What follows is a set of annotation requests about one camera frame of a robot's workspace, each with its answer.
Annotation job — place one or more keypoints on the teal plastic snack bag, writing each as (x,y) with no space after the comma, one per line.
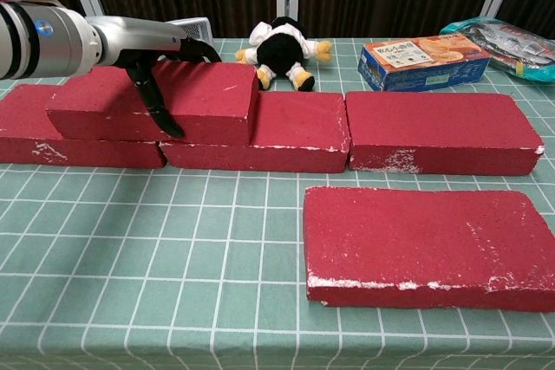
(507,47)

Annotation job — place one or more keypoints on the red brick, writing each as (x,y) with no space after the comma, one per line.
(299,121)
(433,123)
(204,92)
(412,235)
(21,105)

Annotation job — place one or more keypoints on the black white plush toy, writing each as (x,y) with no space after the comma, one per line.
(279,51)

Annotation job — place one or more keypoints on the white metal mesh rack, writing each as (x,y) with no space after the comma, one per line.
(198,27)

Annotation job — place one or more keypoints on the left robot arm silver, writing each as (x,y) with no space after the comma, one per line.
(39,40)

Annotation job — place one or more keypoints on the blue orange biscuit box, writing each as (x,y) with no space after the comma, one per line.
(416,62)

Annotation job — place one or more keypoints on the green checked tablecloth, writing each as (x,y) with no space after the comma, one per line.
(173,257)

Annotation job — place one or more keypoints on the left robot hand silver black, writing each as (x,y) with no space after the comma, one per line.
(139,38)

